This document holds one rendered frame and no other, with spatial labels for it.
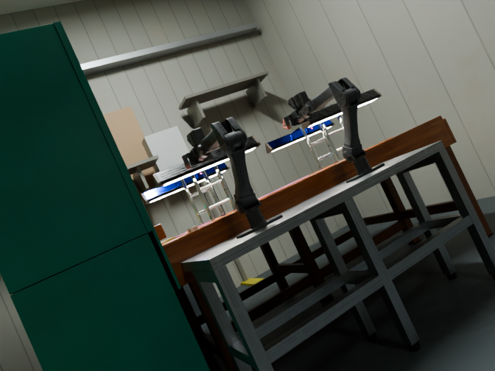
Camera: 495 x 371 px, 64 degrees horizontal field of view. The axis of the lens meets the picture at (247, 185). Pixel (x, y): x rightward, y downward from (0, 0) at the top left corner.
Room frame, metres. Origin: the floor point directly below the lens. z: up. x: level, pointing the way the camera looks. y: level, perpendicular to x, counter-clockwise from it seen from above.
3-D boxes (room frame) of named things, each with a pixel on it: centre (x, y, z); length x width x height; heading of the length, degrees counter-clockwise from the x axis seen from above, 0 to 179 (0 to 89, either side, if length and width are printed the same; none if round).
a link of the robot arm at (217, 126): (1.60, 0.03, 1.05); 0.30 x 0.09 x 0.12; 25
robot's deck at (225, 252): (1.94, -0.14, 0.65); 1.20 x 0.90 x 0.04; 115
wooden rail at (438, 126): (2.07, -0.37, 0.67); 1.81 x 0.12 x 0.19; 114
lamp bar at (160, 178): (2.14, 0.13, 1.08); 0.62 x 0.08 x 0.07; 114
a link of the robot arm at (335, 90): (1.85, -0.52, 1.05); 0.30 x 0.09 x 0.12; 25
